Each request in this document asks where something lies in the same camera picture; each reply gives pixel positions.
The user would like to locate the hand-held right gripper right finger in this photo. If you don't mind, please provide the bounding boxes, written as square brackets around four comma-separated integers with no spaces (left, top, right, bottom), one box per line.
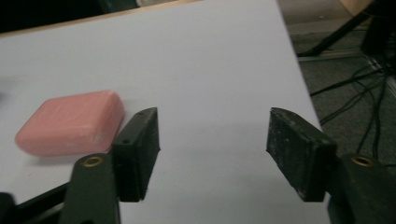
[266,107,396,224]

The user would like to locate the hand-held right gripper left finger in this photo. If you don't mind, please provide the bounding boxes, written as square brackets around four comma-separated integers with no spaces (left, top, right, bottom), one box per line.
[59,106,162,224]

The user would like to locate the pink soap bar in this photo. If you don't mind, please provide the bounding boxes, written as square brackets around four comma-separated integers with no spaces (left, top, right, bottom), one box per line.
[14,90,126,158]

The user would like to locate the black metal stand leg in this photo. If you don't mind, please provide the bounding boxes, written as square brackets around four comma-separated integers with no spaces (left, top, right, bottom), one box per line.
[297,8,375,58]

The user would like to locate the black floor cables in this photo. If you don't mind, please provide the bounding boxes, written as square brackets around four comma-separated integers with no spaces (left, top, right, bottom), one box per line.
[309,62,396,167]

